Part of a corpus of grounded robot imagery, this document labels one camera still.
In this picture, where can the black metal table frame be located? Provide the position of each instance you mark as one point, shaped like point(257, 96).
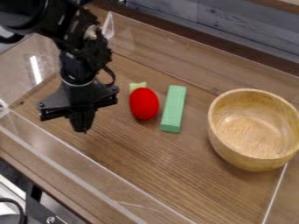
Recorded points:
point(46, 213)

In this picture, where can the green foam block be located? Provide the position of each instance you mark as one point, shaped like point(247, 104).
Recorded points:
point(172, 110)

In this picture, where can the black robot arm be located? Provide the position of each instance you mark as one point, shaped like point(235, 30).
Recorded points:
point(72, 27)

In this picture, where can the clear acrylic front barrier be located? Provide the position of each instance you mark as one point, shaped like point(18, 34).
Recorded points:
point(94, 192)

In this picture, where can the red plush strawberry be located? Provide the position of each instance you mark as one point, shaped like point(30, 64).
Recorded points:
point(143, 101)

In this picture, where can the wooden bowl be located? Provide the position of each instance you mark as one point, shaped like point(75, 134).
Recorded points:
point(254, 129)

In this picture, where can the clear acrylic corner bracket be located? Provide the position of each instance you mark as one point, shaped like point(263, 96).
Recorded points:
point(108, 27)

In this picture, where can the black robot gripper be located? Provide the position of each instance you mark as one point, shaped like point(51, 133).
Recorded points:
point(78, 103)

